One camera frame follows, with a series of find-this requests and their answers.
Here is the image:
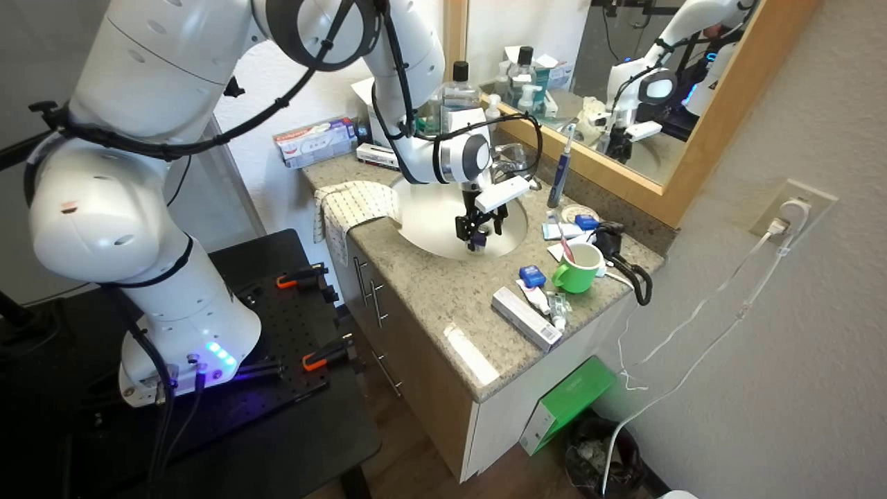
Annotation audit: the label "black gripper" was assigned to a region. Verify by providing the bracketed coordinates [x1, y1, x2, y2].
[453, 186, 513, 253]

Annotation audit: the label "white oval sink basin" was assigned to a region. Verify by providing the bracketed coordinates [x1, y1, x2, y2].
[396, 178, 532, 263]

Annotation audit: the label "chrome faucet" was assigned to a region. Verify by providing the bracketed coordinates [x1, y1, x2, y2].
[487, 137, 535, 184]

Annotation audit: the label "white cream tube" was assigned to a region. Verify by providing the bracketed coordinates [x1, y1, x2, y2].
[541, 220, 581, 245]

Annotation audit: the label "toothbrush in mug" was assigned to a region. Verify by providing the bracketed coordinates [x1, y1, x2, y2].
[550, 225, 581, 263]

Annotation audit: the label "small white tube red print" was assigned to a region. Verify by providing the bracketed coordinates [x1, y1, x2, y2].
[520, 279, 559, 318]

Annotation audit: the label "electric toothbrush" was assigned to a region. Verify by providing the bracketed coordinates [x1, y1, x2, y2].
[545, 150, 571, 211]

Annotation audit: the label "long grey white toothpaste box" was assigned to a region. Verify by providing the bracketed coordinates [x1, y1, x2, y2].
[487, 282, 564, 353]

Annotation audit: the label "green mug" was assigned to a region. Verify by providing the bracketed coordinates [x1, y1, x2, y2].
[550, 242, 610, 297]

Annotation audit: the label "small white flat box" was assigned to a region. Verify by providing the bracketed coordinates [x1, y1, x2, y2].
[354, 139, 409, 175]

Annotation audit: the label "white folded towel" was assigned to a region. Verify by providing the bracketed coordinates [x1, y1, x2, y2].
[315, 178, 401, 279]

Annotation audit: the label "blue mouthwash bottle black cap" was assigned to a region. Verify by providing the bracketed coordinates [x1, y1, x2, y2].
[437, 58, 485, 139]

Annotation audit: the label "wooden vanity cabinet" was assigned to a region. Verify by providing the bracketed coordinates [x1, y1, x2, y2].
[342, 220, 639, 484]

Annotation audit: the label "tissue box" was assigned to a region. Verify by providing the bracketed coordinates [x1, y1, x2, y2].
[270, 114, 363, 171]

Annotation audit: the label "orange black clamp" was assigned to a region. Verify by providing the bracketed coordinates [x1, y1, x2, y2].
[275, 263, 333, 293]
[298, 336, 358, 376]

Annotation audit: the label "green box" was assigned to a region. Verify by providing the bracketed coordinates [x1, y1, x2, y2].
[518, 354, 621, 457]

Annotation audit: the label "black trash bin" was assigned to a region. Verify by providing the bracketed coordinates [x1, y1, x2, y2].
[563, 411, 670, 499]

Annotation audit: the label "black robot cart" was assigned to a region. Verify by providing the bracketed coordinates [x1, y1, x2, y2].
[0, 227, 383, 499]

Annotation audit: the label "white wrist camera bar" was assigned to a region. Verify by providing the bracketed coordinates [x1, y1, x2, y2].
[474, 175, 541, 213]

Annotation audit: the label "black corded appliance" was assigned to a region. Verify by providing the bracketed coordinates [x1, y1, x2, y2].
[589, 222, 656, 307]

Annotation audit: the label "white power cable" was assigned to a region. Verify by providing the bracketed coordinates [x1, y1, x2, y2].
[599, 196, 812, 499]

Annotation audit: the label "wood framed wall mirror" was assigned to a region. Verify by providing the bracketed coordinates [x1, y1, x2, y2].
[441, 0, 825, 229]

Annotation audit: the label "white wall outlet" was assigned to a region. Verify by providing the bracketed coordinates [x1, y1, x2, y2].
[747, 175, 843, 249]

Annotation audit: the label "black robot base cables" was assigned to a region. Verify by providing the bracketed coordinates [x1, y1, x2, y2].
[119, 314, 208, 499]

